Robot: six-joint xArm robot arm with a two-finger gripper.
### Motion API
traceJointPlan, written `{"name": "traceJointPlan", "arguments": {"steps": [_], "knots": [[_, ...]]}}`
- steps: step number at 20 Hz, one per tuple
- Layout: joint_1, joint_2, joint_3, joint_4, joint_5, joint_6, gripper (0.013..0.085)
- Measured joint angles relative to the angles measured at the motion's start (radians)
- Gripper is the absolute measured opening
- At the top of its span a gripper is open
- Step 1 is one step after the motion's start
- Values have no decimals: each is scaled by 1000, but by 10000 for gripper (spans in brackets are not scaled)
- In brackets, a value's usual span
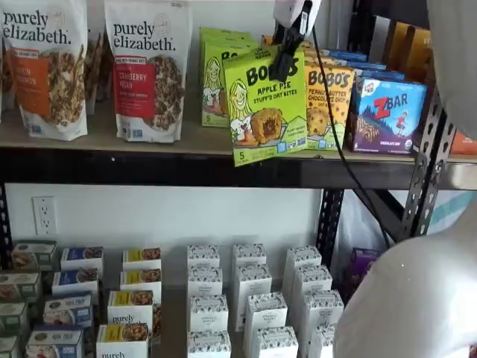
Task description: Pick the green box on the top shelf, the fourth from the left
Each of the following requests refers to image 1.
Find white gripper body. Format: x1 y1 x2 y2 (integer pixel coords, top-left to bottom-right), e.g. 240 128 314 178
274 0 323 39

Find green Bobo's apple pie box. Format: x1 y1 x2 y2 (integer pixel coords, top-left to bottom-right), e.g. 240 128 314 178
198 25 262 49
200 42 235 128
222 45 309 169

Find blue Zbar chocolate chip box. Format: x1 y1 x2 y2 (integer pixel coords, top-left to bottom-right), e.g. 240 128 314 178
356 69 406 81
326 48 369 63
345 75 429 155
333 60 388 73

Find brown and yellow box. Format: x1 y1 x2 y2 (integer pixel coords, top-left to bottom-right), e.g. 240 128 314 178
382 20 436 86

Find black metal shelf unit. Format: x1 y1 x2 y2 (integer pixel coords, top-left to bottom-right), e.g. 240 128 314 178
400 84 477 242
0 0 458 358

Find large orange food box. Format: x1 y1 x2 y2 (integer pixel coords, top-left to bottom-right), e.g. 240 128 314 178
449 125 477 157

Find white organic pantry box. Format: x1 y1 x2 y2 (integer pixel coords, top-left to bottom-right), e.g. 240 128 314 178
234 263 274 299
309 322 342 358
186 329 233 358
297 289 345 331
282 245 323 271
243 292 288 333
288 263 334 298
231 242 268 269
186 244 221 270
252 325 300 358
186 264 224 299
189 293 230 335

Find purple snack box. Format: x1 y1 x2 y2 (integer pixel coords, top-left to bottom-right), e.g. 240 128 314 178
342 247 382 300

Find small yellow oatmeal box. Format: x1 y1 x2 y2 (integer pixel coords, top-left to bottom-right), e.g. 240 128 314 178
95 322 152 358
107 289 163 327
119 267 162 295
121 247 162 272

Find small blue oatmeal box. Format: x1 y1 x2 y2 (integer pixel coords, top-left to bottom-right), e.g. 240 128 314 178
25 325 86 358
51 268 101 296
60 245 105 272
42 292 95 330

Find small green oatmeal box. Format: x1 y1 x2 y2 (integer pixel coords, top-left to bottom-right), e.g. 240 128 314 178
0 334 20 358
0 301 30 335
10 239 58 273
0 271 42 305

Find cranberry pecan granola bag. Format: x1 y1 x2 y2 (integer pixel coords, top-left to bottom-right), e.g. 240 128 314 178
103 0 193 145

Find white plastic sheet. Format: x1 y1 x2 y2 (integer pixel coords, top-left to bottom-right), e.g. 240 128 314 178
335 189 477 258

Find pumpkin cinnamon granola bag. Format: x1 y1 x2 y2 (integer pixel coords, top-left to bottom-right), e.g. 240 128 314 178
83 28 113 115
0 0 89 142

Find blue purely elizabeth granola bag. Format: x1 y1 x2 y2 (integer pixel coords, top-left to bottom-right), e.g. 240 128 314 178
0 35 16 126

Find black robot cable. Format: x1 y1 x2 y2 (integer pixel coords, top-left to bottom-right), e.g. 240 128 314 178
311 25 391 250

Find white wall power outlet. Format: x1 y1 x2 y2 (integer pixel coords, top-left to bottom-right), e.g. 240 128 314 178
31 195 58 236

